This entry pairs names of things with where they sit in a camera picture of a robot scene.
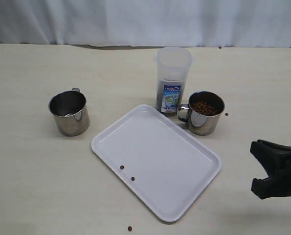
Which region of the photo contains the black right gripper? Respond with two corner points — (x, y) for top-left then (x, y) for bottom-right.
(250, 140), (291, 200)

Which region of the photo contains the white curtain backdrop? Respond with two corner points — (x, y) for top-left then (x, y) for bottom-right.
(0, 0), (291, 47)

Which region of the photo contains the right steel mug with pellets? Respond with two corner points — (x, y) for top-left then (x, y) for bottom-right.
(177, 91), (225, 136)

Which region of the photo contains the white rectangular plastic tray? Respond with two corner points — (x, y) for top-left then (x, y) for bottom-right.
(91, 104), (222, 223)

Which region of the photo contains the clear plastic container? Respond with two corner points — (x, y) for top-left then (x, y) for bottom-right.
(155, 47), (192, 116)

